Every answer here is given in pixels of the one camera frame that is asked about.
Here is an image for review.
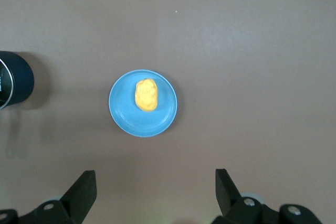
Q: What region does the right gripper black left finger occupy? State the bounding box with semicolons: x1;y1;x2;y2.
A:
0;170;97;224

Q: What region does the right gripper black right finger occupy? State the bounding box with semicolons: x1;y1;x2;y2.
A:
211;168;323;224

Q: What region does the yellow peeled potato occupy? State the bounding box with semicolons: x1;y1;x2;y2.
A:
134;78;159;112

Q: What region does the round blue plate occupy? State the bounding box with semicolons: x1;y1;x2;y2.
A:
108;69;179;138

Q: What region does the black pot with blue handle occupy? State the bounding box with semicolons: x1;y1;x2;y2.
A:
0;50;35;110

